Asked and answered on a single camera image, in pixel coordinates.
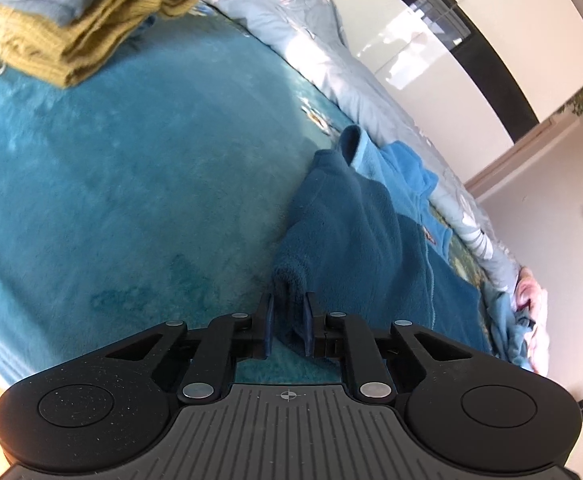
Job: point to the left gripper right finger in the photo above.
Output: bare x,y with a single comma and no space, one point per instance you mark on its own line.
347,339

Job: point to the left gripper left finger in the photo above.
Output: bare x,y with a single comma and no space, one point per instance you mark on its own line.
215,351

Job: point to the blue fleece jacket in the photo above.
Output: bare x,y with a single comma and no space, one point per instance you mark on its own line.
353,245

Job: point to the teal floral bed blanket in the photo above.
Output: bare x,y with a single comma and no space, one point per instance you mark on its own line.
158,189

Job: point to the pink garment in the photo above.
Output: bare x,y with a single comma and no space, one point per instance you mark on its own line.
531,296

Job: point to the white black glossy wardrobe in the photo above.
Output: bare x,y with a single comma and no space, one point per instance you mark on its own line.
486,71

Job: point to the mustard knit sweater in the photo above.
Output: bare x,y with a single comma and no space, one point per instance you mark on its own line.
67,55

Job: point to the light blue floral quilt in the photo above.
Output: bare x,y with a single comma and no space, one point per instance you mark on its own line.
308,35

